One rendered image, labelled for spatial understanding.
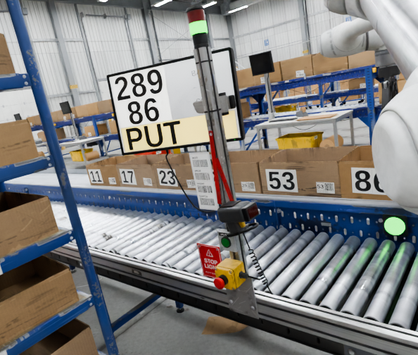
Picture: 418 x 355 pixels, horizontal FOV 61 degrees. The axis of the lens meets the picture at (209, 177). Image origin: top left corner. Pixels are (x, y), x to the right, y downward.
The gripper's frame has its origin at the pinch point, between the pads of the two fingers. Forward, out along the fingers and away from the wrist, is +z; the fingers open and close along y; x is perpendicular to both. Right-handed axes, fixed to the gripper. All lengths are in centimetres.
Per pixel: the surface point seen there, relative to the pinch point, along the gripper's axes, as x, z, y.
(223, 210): 30, 12, -74
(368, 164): 7.5, 15.9, -8.1
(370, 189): 7.4, 26.2, -8.1
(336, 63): 179, -35, 444
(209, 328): 107, 119, -17
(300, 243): 31, 45, -27
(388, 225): -0.4, 38.2, -15.6
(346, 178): 16.7, 22.0, -7.9
